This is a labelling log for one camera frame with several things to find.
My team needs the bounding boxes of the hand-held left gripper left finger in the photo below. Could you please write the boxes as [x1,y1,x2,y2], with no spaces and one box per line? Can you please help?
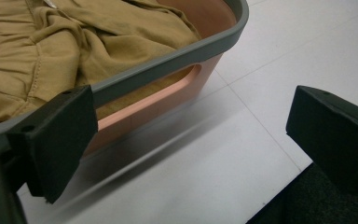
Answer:
[5,84,99,204]

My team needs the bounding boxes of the pink basket with grey rim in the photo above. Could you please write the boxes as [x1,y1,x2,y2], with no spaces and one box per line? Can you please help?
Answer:
[0,0,250,157]

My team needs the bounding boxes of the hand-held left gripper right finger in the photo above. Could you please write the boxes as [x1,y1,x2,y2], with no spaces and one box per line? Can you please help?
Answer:
[285,85,358,194]

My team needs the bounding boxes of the mustard yellow garment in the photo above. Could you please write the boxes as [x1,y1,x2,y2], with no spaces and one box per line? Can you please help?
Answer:
[0,0,203,121]

